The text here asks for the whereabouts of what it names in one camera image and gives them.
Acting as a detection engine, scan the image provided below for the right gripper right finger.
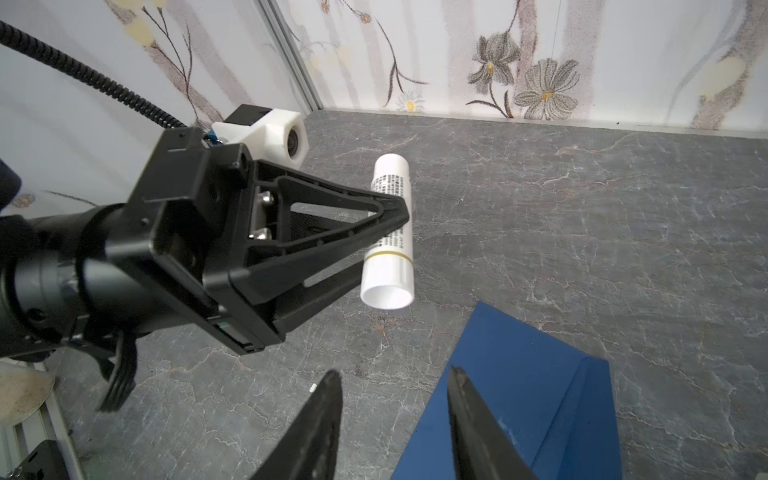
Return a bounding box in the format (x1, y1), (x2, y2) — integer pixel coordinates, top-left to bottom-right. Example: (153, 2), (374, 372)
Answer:
(447, 367), (536, 479)

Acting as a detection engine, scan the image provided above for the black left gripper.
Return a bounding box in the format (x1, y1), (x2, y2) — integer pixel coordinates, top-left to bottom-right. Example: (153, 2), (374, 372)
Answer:
(1, 129), (410, 358)

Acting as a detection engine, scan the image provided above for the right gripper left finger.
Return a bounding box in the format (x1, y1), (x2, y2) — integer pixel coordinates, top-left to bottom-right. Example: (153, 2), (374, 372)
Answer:
(251, 370), (343, 480)

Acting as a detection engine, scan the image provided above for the dark blue envelope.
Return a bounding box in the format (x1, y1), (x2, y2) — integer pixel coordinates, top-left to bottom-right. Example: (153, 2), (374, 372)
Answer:
(391, 301), (624, 480)

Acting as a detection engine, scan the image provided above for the white glue stick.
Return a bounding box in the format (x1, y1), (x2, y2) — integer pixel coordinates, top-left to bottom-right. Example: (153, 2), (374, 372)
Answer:
(360, 153), (415, 310)

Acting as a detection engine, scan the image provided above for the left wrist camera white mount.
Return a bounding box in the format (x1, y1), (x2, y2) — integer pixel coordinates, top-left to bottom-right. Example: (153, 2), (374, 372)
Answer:
(211, 104), (309, 170)

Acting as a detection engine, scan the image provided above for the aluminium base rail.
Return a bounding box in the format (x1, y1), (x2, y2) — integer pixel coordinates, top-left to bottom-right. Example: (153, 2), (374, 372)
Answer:
(1, 391), (85, 479)

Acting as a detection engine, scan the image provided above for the black corrugated cable conduit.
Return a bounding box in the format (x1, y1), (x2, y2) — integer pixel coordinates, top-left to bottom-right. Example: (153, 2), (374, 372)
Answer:
(0, 19), (187, 130)

